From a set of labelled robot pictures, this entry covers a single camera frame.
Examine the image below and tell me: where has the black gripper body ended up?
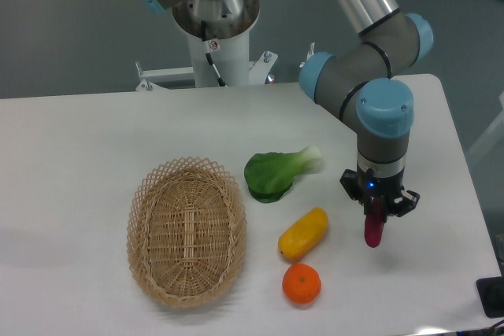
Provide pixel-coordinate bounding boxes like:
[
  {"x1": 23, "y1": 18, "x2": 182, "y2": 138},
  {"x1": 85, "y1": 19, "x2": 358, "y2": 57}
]
[{"x1": 354, "y1": 165, "x2": 404, "y2": 205}]

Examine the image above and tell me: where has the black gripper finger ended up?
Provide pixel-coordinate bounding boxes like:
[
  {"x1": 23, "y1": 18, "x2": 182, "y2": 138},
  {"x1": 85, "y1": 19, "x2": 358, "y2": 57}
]
[
  {"x1": 380, "y1": 190, "x2": 420, "y2": 223},
  {"x1": 339, "y1": 168, "x2": 374, "y2": 216}
]

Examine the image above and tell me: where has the purple sweet potato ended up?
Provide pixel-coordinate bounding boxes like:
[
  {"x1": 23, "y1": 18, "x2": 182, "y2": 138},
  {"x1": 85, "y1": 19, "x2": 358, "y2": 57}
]
[{"x1": 365, "y1": 198, "x2": 385, "y2": 248}]

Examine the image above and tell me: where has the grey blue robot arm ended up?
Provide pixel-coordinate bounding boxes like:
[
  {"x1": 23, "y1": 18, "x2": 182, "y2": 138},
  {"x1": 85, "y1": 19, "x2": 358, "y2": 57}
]
[{"x1": 143, "y1": 0, "x2": 433, "y2": 223}]

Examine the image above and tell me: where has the yellow mango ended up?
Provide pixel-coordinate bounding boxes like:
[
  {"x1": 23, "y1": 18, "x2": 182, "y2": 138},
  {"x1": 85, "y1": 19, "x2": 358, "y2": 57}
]
[{"x1": 277, "y1": 207, "x2": 328, "y2": 261}]

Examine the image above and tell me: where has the green bok choy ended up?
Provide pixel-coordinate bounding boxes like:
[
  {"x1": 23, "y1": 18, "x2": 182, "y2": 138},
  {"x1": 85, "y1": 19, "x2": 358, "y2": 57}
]
[{"x1": 243, "y1": 146, "x2": 322, "y2": 203}]

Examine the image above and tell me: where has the orange tangerine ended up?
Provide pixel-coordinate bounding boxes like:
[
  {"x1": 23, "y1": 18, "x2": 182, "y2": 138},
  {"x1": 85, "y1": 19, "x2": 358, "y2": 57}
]
[{"x1": 282, "y1": 263, "x2": 322, "y2": 305}]

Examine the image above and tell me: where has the black device at table edge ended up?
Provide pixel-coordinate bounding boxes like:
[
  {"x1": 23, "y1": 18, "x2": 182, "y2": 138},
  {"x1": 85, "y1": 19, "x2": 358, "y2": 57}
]
[{"x1": 476, "y1": 276, "x2": 503, "y2": 318}]

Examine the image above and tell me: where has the woven wicker basket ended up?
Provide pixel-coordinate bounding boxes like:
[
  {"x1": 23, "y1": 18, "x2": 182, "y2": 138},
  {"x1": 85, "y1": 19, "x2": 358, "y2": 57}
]
[{"x1": 127, "y1": 157, "x2": 246, "y2": 309}]

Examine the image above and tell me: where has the black cable on pedestal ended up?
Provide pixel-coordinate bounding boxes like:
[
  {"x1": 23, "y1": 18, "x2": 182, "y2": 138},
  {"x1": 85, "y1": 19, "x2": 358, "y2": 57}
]
[{"x1": 199, "y1": 20, "x2": 229, "y2": 87}]

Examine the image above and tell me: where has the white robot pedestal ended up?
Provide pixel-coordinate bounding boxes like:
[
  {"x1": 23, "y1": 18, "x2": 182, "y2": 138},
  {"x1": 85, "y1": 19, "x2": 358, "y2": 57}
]
[{"x1": 135, "y1": 0, "x2": 278, "y2": 90}]

